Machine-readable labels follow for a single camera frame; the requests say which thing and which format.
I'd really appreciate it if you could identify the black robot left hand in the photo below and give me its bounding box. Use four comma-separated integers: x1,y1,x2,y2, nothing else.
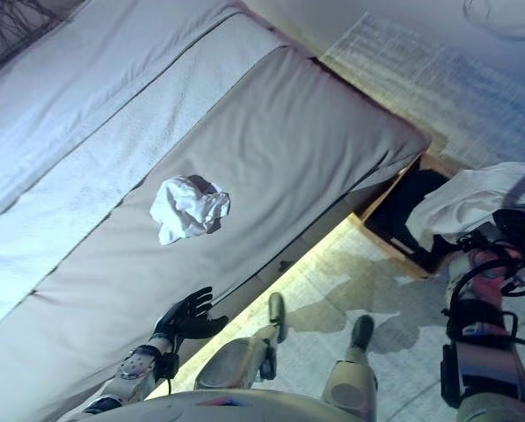
152,286,230,353

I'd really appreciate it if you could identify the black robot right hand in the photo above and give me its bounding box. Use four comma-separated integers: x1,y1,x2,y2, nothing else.
492,208,525,250

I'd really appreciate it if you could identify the cream white satin garment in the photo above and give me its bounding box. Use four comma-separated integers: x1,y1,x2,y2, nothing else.
405,161,525,246

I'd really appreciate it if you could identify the plain white garment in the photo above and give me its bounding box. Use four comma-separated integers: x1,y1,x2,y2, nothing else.
149,174,233,246

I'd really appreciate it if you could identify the black garment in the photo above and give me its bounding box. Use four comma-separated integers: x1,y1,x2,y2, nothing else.
367,169,455,270

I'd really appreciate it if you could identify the large bed with grey cover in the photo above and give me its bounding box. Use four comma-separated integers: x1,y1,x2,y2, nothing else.
0,43,433,422

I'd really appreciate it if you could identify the silver robot left leg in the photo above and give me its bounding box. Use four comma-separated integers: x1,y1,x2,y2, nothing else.
194,292,288,392

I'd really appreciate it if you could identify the silver robot leg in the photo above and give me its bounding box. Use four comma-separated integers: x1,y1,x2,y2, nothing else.
323,314,380,421
194,292,288,392

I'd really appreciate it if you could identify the grey robot torso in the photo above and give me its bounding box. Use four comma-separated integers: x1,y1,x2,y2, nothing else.
77,389,373,422

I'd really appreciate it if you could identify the grey streaked rug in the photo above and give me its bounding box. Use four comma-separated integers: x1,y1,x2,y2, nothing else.
147,12,525,422

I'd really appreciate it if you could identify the wooden laundry box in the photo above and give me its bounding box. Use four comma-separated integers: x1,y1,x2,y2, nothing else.
357,153,456,281

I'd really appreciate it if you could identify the silver robot right leg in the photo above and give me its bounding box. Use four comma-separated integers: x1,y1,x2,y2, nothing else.
323,314,380,421

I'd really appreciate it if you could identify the small oval floor mat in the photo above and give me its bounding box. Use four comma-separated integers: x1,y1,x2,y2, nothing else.
462,0,525,43

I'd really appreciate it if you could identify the white duvet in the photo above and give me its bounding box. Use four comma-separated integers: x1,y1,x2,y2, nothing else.
0,0,289,317

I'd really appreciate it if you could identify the line patterned pillow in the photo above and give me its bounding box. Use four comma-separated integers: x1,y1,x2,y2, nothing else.
0,0,77,83

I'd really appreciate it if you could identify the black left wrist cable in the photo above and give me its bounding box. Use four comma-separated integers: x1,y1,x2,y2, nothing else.
155,336,180,399

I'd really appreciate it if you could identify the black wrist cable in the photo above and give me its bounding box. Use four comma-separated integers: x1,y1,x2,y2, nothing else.
155,336,180,399
441,254,525,401

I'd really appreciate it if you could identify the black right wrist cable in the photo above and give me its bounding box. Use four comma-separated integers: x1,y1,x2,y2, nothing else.
441,254,525,401

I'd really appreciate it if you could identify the beige upholstered bed frame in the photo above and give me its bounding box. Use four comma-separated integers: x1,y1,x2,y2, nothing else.
173,153,424,373

